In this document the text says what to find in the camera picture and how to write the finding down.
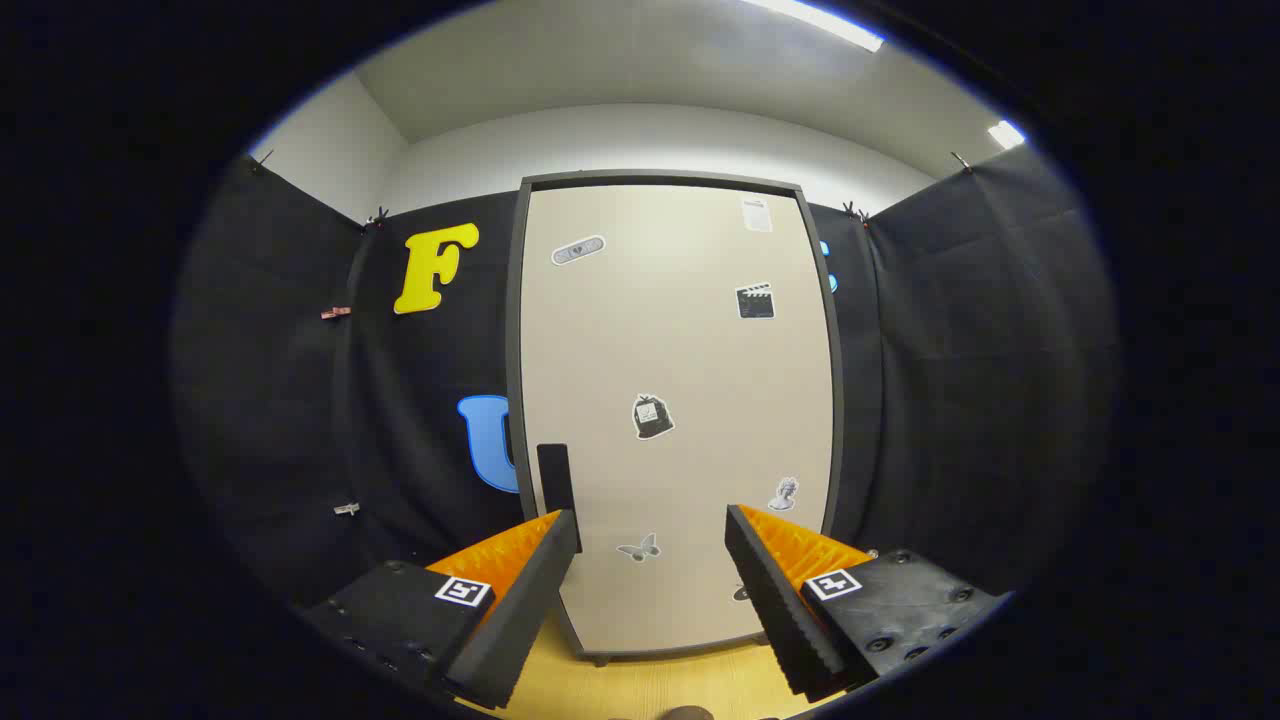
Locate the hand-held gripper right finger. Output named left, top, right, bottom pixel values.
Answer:
left=724, top=504, right=1011, bottom=703

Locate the grey shoe cabinet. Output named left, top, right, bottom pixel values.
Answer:
left=505, top=170, right=846, bottom=666

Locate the black backdrop cloth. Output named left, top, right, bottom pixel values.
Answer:
left=170, top=140, right=1121, bottom=621

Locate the black door handle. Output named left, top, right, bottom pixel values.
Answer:
left=537, top=443, right=583, bottom=553

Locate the beige shoe cabinet door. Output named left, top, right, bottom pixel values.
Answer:
left=520, top=185, right=836, bottom=656

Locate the long ceiling light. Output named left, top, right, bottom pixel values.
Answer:
left=740, top=0, right=886, bottom=53

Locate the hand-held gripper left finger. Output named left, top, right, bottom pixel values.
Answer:
left=300, top=508, right=583, bottom=711

